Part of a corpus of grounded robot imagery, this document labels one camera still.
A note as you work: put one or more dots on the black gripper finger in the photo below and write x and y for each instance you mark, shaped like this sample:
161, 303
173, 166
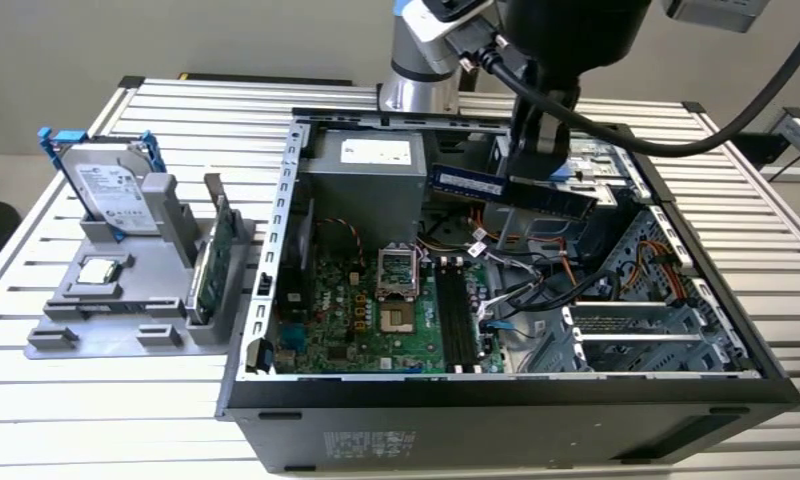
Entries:
523, 162

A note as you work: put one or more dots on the black RAM slot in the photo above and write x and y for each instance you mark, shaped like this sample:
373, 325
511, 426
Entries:
448, 320
467, 320

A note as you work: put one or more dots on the silver metal drive cage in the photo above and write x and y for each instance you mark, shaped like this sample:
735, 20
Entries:
527, 225

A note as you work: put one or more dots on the grey power supply unit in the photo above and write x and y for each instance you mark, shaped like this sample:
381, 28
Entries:
367, 200

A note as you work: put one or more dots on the CPU socket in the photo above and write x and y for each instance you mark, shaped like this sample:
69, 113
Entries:
400, 320

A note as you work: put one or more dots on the black case fan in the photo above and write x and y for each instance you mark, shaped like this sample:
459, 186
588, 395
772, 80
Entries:
300, 260

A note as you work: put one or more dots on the green motherboard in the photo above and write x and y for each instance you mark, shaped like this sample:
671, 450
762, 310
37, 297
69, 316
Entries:
347, 345

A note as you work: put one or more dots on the green graphics card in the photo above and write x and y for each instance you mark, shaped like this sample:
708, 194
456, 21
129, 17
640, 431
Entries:
216, 270

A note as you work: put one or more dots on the black open PC case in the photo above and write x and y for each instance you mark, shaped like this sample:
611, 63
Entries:
507, 435

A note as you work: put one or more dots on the grey plastic parts rack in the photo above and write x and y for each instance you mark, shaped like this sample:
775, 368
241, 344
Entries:
153, 280

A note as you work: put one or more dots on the hard disk in blue carrier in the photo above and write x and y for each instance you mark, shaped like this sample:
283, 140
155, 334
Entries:
107, 185

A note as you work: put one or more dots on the silver CPU chip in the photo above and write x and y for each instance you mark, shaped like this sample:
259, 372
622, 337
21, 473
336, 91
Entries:
99, 272

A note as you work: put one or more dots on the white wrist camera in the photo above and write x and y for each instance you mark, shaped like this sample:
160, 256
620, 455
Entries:
434, 25

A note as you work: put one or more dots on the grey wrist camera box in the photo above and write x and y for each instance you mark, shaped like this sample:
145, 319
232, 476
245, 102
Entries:
714, 15

